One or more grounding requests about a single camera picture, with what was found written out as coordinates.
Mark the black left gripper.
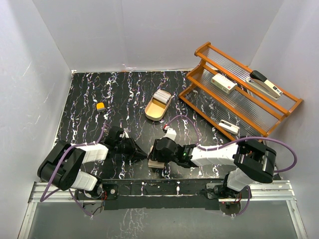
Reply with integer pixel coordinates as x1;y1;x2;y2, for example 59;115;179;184
115;136;147;160

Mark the white card stack in tray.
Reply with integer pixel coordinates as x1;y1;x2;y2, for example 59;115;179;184
153;89;171;105

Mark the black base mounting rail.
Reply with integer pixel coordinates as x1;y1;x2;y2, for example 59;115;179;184
74;178;252;211

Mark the large black beige stapler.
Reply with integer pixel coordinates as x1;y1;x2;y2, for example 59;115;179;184
245;70;283;101

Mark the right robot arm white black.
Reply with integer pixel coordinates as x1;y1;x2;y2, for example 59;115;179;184
148;137;276;198

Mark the beige oval card tray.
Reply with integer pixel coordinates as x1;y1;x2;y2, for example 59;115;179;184
145;96;172;121

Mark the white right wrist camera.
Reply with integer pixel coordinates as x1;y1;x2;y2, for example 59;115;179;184
163;125;176;140

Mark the orange wooden shelf rack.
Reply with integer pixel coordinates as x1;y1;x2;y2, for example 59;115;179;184
179;42;303;140

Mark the orange yellow small block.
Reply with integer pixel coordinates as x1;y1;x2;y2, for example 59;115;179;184
96;102;106;112

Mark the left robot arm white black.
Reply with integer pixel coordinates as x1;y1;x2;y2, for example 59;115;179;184
37;126;147;199

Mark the beige leather card holder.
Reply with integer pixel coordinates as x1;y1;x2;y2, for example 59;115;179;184
148;146;165;169

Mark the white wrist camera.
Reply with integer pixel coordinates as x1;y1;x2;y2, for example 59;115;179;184
163;125;176;140
120;128;130;139

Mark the white staples box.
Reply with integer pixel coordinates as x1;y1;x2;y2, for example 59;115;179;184
211;73;237;95

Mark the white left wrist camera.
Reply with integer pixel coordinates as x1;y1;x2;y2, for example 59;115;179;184
120;128;130;139

